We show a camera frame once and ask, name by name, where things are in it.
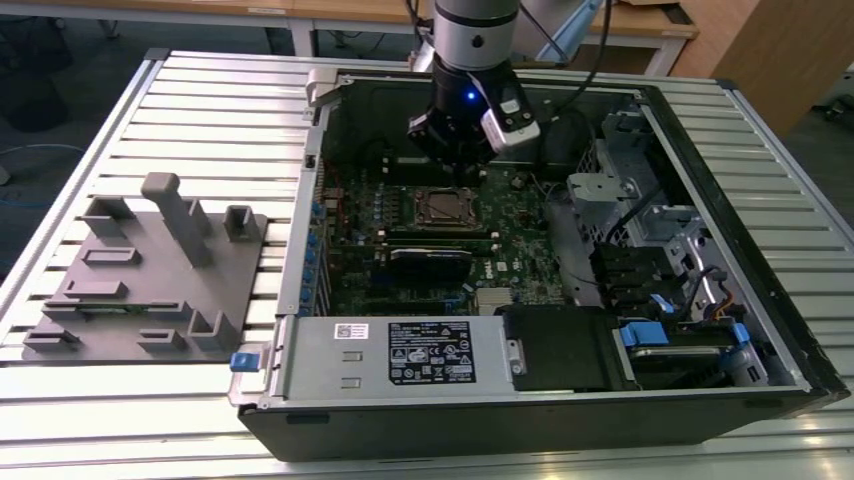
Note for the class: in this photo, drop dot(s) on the silver-topped CPU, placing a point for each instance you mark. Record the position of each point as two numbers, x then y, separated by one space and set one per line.
446 206

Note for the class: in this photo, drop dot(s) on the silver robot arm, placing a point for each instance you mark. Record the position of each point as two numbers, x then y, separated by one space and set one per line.
474 35

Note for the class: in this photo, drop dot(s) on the CPU socket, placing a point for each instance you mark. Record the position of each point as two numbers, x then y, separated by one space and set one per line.
418 224

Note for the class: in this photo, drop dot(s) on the black RAM slot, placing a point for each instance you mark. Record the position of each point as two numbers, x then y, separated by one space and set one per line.
434 231

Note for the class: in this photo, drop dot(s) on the green motherboard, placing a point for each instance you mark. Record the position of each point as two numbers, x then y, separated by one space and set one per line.
534 240

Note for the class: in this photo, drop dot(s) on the black graphics card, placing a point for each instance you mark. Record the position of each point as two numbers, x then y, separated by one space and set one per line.
427 272

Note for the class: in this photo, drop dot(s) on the silver finned heat sink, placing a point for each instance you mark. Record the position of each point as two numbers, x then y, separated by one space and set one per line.
496 296

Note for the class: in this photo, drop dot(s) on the silver drive cage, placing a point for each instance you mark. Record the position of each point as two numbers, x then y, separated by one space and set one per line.
670 227

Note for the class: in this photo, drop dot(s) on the blue plastic clip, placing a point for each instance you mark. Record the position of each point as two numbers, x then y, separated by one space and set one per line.
657 302
738 334

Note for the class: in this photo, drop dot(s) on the black fan shroud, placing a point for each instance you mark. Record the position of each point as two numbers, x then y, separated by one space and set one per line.
561 350

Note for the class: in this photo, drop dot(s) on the silver power supply unit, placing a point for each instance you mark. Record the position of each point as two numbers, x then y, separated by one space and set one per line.
320 360

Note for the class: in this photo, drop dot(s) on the wooden cabinet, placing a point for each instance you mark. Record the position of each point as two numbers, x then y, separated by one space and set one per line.
767 50

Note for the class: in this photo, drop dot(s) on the grey parts rack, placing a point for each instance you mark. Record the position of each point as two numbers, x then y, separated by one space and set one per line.
167 300

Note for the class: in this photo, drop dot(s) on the blue case latch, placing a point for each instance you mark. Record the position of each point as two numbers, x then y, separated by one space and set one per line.
242 361

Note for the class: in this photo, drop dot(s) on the green RAM stick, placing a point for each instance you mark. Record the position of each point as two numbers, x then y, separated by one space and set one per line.
113 310

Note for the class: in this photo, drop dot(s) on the black PC case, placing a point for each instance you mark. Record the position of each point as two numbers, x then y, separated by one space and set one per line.
534 435

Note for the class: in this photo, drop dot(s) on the black office chair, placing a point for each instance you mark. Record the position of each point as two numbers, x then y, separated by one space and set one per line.
33 75

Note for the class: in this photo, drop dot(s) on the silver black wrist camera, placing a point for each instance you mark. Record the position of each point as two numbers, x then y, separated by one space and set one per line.
510 125

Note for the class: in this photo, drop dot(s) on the silver metal bracket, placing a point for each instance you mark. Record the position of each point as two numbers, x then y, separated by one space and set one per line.
597 185

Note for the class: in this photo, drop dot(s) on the wooden desk white frame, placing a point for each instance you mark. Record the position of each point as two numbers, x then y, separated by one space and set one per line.
167 4
641 25

